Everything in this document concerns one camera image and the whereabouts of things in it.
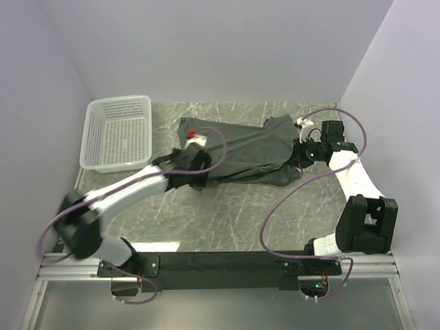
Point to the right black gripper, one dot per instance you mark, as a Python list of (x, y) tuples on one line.
[(297, 158)]

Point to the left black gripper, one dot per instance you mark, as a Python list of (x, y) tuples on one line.
[(199, 179)]

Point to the dark grey t shirt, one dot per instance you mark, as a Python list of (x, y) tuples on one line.
[(255, 155)]

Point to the white perforated plastic basket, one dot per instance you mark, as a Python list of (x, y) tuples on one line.
[(117, 134)]

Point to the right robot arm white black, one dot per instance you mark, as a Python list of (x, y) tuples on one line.
[(368, 220)]

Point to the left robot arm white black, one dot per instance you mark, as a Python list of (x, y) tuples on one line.
[(84, 216)]

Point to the black base crossbar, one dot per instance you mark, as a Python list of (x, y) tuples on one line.
[(230, 270)]

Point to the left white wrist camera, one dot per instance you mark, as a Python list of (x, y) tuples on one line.
[(194, 138)]

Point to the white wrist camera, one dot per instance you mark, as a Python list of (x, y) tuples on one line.
[(194, 138), (305, 127)]

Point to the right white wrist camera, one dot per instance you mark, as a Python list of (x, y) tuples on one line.
[(305, 127)]

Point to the aluminium frame rail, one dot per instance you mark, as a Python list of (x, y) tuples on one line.
[(56, 267)]

